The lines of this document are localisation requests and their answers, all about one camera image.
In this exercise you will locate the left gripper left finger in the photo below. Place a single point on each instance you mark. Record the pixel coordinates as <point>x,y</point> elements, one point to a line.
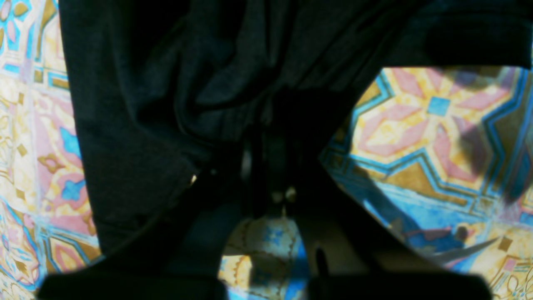
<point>177,254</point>

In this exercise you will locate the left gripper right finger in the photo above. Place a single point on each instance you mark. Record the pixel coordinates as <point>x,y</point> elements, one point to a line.
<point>351,256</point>

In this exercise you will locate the black t-shirt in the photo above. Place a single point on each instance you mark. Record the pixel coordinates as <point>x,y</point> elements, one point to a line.
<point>159,86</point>

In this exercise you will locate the patterned colourful tablecloth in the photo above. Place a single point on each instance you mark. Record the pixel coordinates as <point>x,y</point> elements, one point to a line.
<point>441,155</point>

